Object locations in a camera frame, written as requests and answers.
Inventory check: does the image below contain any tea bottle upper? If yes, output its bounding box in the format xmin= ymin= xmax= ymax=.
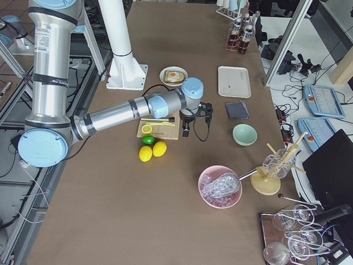
xmin=229 ymin=21 xmax=241 ymax=41

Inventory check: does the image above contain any half cut lemon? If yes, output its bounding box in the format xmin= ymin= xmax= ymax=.
xmin=141 ymin=124 xmax=153 ymax=135

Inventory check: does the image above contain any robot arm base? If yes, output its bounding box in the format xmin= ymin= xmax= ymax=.
xmin=1 ymin=15 xmax=34 ymax=56

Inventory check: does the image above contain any white round plate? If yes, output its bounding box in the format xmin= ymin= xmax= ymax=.
xmin=159 ymin=66 xmax=188 ymax=87

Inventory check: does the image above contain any green ceramic bowl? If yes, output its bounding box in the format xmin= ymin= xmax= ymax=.
xmin=232 ymin=124 xmax=258 ymax=146

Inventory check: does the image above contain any blue teach pendant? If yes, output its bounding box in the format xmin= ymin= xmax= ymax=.
xmin=303 ymin=85 xmax=346 ymax=118
xmin=297 ymin=117 xmax=336 ymax=152

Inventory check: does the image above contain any wooden cutting board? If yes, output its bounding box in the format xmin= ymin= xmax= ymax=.
xmin=136 ymin=116 xmax=180 ymax=140

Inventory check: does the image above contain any tea bottle lower right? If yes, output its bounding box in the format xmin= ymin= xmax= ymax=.
xmin=238 ymin=25 xmax=253 ymax=54

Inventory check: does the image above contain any bread slice under egg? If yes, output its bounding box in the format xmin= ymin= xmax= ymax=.
xmin=162 ymin=70 xmax=185 ymax=84

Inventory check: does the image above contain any yellow lemon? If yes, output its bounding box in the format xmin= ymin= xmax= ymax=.
xmin=152 ymin=141 xmax=167 ymax=157
xmin=138 ymin=145 xmax=153 ymax=162

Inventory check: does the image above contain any white rack with cups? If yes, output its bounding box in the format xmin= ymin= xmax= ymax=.
xmin=216 ymin=0 xmax=248 ymax=20

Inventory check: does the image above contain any clear glass mug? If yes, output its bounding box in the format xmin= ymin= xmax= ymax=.
xmin=263 ymin=149 xmax=296 ymax=179

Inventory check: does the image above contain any blue teach pendant upper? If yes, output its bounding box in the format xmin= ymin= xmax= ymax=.
xmin=303 ymin=85 xmax=346 ymax=118

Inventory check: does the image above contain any wooden cup stand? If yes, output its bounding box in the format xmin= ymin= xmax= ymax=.
xmin=250 ymin=131 xmax=308 ymax=195

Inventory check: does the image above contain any copper wire bottle rack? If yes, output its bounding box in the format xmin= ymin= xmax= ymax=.
xmin=226 ymin=23 xmax=242 ymax=52

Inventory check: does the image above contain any green lime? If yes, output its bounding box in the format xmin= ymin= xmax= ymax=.
xmin=141 ymin=135 xmax=155 ymax=145

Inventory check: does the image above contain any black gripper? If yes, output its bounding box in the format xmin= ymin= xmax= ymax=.
xmin=179 ymin=102 xmax=213 ymax=137

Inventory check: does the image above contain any fried egg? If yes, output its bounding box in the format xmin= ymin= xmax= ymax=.
xmin=167 ymin=72 xmax=179 ymax=82

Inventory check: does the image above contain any blue teach pendant lower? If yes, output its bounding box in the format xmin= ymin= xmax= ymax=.
xmin=297 ymin=117 xmax=336 ymax=152

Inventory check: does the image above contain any tea bottle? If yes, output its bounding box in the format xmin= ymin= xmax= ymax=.
xmin=239 ymin=13 xmax=250 ymax=36
xmin=238 ymin=25 xmax=253 ymax=54
xmin=229 ymin=21 xmax=241 ymax=41

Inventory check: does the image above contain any aluminium frame post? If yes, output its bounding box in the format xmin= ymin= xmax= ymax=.
xmin=264 ymin=0 xmax=312 ymax=87

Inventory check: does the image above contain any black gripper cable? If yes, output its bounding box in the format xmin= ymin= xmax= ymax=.
xmin=192 ymin=110 xmax=212 ymax=142

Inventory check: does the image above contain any pink bowl of ice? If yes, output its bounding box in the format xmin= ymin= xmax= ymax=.
xmin=198 ymin=165 xmax=242 ymax=209

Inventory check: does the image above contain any black glass rack tray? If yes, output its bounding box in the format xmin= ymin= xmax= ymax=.
xmin=260 ymin=203 xmax=330 ymax=264

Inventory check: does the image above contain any yellow lemon lower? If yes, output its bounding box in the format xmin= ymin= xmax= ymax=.
xmin=138 ymin=145 xmax=153 ymax=162

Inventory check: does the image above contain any black laptop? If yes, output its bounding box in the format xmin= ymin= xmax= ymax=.
xmin=303 ymin=129 xmax=352 ymax=208

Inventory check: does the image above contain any tea bottle lower left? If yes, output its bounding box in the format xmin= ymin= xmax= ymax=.
xmin=239 ymin=13 xmax=250 ymax=36

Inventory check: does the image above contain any steel muddler black tip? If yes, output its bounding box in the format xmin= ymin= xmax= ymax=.
xmin=140 ymin=117 xmax=175 ymax=123

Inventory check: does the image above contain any yellow plastic knife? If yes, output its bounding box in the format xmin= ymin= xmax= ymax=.
xmin=145 ymin=121 xmax=175 ymax=126

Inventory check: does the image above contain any cream rabbit tray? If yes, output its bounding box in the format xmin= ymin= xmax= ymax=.
xmin=218 ymin=66 xmax=252 ymax=98

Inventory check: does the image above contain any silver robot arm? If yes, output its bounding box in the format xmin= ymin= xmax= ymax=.
xmin=18 ymin=1 xmax=212 ymax=167

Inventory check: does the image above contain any grey folded cloth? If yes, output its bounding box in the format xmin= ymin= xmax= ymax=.
xmin=225 ymin=100 xmax=250 ymax=119

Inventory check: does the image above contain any yellow lemon upper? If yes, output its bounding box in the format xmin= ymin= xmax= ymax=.
xmin=152 ymin=141 xmax=167 ymax=157

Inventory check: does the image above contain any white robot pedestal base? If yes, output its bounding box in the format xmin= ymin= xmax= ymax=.
xmin=99 ymin=0 xmax=148 ymax=91

